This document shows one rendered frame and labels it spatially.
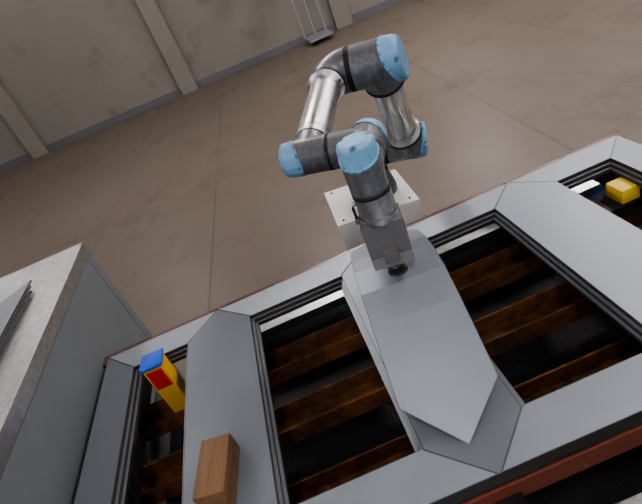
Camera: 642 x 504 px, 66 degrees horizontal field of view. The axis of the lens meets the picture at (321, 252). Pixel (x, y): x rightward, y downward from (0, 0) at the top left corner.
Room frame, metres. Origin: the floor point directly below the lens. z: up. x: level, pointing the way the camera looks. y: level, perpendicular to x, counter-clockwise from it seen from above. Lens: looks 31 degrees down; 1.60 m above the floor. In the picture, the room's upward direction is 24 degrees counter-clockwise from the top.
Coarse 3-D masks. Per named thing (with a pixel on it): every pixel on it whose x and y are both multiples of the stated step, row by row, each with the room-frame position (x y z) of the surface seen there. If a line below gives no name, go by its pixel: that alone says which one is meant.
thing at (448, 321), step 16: (448, 304) 0.70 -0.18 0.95; (464, 304) 0.69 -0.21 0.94; (400, 320) 0.72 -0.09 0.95; (416, 320) 0.70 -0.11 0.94; (432, 320) 0.69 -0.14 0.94; (448, 320) 0.68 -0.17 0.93; (464, 320) 0.66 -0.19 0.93; (384, 336) 0.70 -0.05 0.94; (400, 336) 0.69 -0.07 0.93; (416, 336) 0.68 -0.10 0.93; (432, 336) 0.66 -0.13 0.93; (448, 336) 0.65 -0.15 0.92; (464, 336) 0.64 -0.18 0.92; (384, 352) 0.67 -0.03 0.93; (400, 352) 0.66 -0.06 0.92; (416, 352) 0.65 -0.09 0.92
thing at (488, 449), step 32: (608, 160) 1.08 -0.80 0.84; (480, 224) 1.06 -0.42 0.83; (512, 224) 0.99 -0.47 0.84; (544, 256) 0.85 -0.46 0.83; (320, 288) 1.07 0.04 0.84; (352, 288) 1.01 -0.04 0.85; (576, 288) 0.73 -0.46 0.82; (256, 320) 1.07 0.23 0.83; (256, 352) 0.94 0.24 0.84; (128, 416) 0.91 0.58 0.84; (512, 416) 0.50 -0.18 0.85; (640, 416) 0.42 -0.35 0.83; (128, 448) 0.82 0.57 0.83; (416, 448) 0.53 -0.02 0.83; (448, 448) 0.50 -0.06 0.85; (480, 448) 0.47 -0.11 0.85; (576, 448) 0.42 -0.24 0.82; (128, 480) 0.74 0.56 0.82
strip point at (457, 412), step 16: (480, 384) 0.56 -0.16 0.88; (432, 400) 0.57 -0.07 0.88; (448, 400) 0.56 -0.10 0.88; (464, 400) 0.55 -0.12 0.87; (480, 400) 0.54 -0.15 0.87; (416, 416) 0.56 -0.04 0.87; (432, 416) 0.55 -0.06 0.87; (448, 416) 0.54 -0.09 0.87; (464, 416) 0.53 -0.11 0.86; (480, 416) 0.52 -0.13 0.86; (448, 432) 0.52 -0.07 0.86; (464, 432) 0.51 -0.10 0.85
